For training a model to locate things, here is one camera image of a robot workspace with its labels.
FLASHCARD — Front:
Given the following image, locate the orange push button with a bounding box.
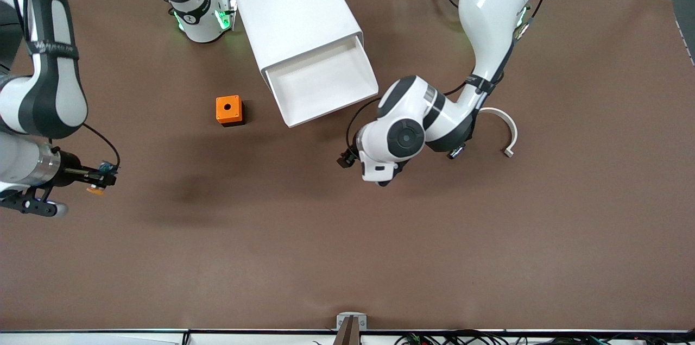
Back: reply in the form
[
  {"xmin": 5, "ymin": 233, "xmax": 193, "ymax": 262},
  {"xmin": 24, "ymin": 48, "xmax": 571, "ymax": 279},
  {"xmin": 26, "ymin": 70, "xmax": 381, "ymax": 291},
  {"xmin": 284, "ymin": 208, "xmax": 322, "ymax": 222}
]
[{"xmin": 86, "ymin": 160, "xmax": 118, "ymax": 196}]

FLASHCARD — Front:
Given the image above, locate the white plastic drawer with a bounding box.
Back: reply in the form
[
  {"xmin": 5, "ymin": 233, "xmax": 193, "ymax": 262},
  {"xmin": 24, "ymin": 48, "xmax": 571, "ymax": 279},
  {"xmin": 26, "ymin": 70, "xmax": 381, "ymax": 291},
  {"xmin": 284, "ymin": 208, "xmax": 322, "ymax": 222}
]
[{"xmin": 262, "ymin": 34, "xmax": 379, "ymax": 128}]

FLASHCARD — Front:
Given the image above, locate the white drawer cabinet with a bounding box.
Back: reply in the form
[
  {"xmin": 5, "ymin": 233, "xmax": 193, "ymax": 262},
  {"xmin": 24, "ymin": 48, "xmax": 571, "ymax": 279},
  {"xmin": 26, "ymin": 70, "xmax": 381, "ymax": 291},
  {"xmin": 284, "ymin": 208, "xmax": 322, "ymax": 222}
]
[{"xmin": 227, "ymin": 0, "xmax": 363, "ymax": 71}]

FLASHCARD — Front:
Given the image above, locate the orange box with hole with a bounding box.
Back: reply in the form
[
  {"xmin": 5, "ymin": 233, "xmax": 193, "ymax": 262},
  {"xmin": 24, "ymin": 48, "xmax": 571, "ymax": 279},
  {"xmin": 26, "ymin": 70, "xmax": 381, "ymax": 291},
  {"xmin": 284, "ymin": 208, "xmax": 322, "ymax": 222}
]
[{"xmin": 216, "ymin": 95, "xmax": 245, "ymax": 127}]

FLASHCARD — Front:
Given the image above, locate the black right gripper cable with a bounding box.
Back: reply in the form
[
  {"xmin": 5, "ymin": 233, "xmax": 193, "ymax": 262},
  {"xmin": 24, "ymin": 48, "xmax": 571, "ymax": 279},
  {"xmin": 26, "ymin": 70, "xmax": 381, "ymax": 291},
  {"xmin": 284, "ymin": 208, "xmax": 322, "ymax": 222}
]
[{"xmin": 81, "ymin": 123, "xmax": 122, "ymax": 172}]

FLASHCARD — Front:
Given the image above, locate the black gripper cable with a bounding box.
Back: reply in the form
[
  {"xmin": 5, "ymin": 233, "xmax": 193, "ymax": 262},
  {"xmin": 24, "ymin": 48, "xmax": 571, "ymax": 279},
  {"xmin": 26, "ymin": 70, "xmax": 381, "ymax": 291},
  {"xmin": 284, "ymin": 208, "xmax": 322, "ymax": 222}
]
[
  {"xmin": 347, "ymin": 96, "xmax": 384, "ymax": 151},
  {"xmin": 81, "ymin": 123, "xmax": 122, "ymax": 172}
]

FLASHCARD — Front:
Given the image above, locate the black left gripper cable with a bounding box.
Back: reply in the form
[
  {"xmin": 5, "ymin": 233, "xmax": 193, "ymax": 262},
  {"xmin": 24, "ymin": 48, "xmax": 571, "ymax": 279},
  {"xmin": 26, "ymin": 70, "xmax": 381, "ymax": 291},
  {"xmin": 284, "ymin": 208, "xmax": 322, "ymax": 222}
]
[{"xmin": 347, "ymin": 96, "xmax": 384, "ymax": 151}]

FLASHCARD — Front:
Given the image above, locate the white table edge rail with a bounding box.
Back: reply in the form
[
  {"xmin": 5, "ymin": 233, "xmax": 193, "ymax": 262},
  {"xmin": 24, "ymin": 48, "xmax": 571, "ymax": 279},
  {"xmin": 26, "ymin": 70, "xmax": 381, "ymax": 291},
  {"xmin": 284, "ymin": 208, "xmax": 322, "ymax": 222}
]
[{"xmin": 0, "ymin": 329, "xmax": 695, "ymax": 345}]

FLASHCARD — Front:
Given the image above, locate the white curved bracket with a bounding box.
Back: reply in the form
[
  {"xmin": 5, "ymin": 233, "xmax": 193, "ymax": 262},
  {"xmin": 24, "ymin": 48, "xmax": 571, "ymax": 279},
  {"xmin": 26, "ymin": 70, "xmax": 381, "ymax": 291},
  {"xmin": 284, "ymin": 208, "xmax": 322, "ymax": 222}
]
[{"xmin": 477, "ymin": 107, "xmax": 519, "ymax": 158}]

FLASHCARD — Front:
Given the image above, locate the black cable bundle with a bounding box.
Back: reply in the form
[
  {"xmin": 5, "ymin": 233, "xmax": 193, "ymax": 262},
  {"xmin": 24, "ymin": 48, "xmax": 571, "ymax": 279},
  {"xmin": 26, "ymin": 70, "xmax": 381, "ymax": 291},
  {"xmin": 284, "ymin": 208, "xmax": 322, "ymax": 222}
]
[{"xmin": 394, "ymin": 329, "xmax": 695, "ymax": 345}]

